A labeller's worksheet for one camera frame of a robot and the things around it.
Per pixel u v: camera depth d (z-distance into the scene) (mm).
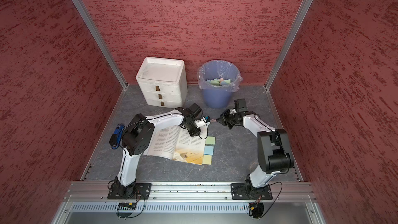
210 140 891
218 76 1063
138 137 533
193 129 852
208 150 874
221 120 835
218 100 1012
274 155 461
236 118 788
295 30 890
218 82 1029
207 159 839
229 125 828
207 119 866
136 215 680
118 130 921
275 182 651
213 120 927
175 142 881
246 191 670
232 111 874
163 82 890
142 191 741
